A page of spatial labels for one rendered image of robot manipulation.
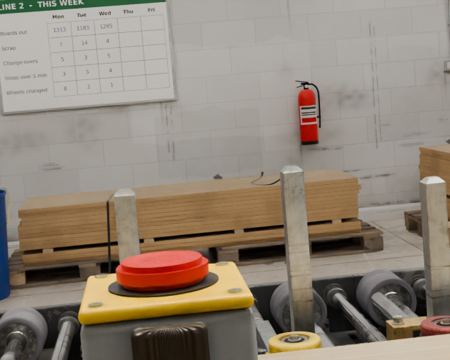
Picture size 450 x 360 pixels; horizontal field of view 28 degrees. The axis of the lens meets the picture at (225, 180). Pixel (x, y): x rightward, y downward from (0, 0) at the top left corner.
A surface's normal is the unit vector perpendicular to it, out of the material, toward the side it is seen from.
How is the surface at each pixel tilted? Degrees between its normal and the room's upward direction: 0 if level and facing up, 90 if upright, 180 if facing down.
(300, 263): 90
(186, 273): 90
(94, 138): 90
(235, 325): 90
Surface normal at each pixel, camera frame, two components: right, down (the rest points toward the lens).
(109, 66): 0.10, 0.10
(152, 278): -0.11, 0.12
